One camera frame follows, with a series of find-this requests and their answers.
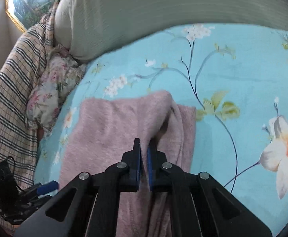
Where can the floral ruffled pillow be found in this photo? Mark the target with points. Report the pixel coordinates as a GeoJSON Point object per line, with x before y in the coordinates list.
{"type": "Point", "coordinates": [52, 84]}

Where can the pink knit short-sleeve shirt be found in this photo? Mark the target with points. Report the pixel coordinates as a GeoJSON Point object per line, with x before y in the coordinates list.
{"type": "Point", "coordinates": [104, 128]}

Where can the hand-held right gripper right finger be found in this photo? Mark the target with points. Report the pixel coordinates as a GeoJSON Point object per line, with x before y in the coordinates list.
{"type": "Point", "coordinates": [150, 170]}

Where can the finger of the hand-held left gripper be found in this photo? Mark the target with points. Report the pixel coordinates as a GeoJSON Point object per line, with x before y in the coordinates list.
{"type": "Point", "coordinates": [47, 187]}

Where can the blue floral bed sheet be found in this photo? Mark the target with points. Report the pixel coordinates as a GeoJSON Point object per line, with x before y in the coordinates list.
{"type": "Point", "coordinates": [233, 66]}

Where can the plaid quilt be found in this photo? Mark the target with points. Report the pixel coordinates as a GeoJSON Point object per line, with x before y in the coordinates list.
{"type": "Point", "coordinates": [10, 91]}

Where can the framed landscape wall picture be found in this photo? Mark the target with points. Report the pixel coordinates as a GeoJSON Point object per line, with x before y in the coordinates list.
{"type": "Point", "coordinates": [33, 0]}

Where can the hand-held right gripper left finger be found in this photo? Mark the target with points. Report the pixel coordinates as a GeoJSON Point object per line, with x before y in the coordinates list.
{"type": "Point", "coordinates": [134, 177]}

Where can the green striped pillow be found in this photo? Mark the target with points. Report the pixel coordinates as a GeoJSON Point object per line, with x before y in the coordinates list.
{"type": "Point", "coordinates": [158, 5]}

